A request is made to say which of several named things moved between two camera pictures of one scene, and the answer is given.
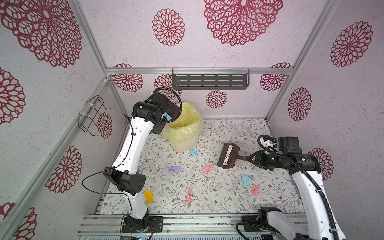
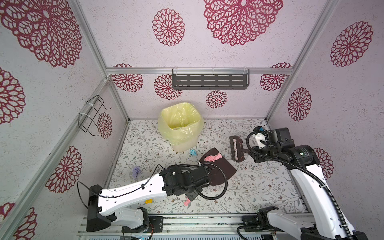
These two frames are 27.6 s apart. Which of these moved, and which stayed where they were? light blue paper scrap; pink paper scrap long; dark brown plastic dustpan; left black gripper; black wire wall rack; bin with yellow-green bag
Moved: dark brown plastic dustpan; left black gripper
Stayed: light blue paper scrap; black wire wall rack; pink paper scrap long; bin with yellow-green bag
